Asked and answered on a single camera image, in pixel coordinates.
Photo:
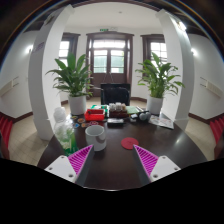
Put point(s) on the wall lamp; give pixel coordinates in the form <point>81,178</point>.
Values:
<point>28,49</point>
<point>193,51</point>

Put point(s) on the red box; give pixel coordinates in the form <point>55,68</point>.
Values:
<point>94,115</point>

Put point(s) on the blue round sticker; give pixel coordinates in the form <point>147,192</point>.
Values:
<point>76,125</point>

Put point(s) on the printed leaflet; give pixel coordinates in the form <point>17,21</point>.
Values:
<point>161,121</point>

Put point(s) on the green book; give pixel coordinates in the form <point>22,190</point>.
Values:
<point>132,109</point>

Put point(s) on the clear green-label drink bottle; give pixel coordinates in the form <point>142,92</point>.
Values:
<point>66,133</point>

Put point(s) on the black chair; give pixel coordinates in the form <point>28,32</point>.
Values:
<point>115,93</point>

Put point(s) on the orange round sticker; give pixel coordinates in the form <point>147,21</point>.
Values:
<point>81,120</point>
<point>84,125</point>

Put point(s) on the pillar lamp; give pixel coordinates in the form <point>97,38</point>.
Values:
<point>182,25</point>

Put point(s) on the red carpeted staircase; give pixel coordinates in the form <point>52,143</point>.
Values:
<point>217,128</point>
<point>5,128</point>

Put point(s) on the flat black device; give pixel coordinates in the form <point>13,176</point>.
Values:
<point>115,121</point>

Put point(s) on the flat round red coaster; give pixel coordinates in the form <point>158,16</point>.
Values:
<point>129,143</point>

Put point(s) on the green round sticker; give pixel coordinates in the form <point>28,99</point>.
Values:
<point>74,117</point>

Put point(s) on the green exit sign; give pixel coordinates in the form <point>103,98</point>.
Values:
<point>104,29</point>

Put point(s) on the white wall radiator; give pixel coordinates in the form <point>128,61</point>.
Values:
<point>8,86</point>
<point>211,87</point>

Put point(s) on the green plant in white pot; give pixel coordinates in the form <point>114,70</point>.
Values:
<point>155,103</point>
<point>76,103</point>

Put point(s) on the white mug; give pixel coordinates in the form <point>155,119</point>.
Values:
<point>95,135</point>

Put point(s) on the dark wooden double door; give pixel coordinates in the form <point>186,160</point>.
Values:
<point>109,60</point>

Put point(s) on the green box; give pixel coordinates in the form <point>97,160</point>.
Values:
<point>100,106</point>

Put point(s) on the dark-framed window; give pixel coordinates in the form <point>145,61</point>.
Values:
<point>156,46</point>
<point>65,50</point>

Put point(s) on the brown tray of small jars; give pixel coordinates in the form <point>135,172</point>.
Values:
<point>117,110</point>

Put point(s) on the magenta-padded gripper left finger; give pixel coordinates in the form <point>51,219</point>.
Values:
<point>63,168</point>

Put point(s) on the grey dumbbell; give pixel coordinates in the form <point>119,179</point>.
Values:
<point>144,116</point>

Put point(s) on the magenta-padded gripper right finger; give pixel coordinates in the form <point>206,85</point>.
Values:
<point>160,168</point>

